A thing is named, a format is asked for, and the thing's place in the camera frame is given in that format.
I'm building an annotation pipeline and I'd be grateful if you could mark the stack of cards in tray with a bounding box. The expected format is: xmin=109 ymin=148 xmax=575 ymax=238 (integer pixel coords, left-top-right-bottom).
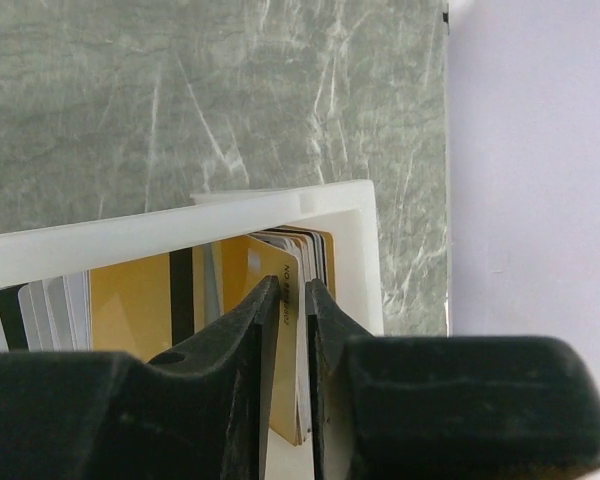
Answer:
xmin=0 ymin=226 xmax=336 ymax=360

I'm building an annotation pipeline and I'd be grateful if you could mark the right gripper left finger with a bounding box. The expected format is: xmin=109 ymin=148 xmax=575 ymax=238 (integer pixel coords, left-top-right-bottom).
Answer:
xmin=0 ymin=276 xmax=280 ymax=479

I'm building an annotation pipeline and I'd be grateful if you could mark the gold numbered credit card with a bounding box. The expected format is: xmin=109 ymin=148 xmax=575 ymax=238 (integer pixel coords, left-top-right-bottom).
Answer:
xmin=248 ymin=232 xmax=310 ymax=446

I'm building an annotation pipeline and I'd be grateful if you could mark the white plastic card tray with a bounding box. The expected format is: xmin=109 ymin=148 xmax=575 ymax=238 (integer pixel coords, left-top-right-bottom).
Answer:
xmin=0 ymin=178 xmax=385 ymax=480

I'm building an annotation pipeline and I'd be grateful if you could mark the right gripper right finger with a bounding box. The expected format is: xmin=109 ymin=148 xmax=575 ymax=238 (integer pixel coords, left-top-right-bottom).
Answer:
xmin=306 ymin=280 xmax=600 ymax=479

